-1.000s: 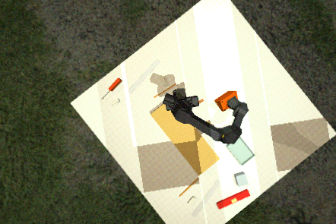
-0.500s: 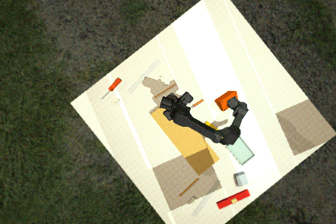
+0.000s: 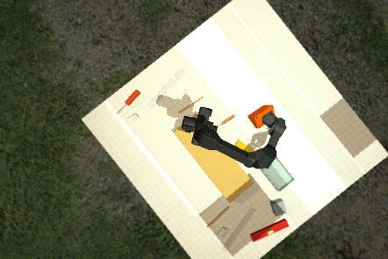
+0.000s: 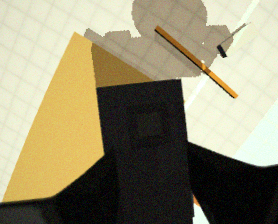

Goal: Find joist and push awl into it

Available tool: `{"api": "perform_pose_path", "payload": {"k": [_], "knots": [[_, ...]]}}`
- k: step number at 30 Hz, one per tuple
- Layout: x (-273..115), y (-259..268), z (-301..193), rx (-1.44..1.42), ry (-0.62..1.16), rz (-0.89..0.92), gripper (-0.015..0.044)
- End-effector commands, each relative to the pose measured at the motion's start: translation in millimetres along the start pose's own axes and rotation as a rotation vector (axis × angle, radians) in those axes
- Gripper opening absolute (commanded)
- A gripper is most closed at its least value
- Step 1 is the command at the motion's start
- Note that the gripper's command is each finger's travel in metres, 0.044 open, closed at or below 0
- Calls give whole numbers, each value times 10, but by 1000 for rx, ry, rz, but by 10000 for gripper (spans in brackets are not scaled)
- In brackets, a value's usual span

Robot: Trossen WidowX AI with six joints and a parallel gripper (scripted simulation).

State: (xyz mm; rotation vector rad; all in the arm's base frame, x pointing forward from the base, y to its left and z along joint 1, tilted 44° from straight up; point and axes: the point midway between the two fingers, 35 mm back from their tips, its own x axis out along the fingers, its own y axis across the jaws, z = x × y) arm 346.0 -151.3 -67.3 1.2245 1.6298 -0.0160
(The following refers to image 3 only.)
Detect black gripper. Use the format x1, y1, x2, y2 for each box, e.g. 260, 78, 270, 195
191, 106, 212, 146

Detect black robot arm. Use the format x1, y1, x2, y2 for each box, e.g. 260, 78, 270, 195
182, 111, 287, 169

